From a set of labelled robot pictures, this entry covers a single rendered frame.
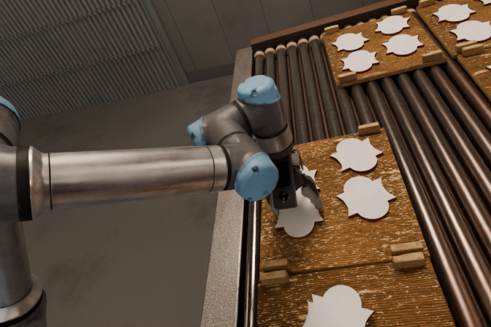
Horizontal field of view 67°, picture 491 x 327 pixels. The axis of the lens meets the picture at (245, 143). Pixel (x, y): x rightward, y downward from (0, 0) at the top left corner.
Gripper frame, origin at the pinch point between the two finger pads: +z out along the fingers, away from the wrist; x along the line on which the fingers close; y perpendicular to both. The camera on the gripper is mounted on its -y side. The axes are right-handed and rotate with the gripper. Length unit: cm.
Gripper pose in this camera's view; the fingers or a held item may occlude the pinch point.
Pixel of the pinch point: (298, 212)
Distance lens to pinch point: 91.9
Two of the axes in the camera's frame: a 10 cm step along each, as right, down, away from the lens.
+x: -9.5, 2.0, 2.5
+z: 3.1, 7.6, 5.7
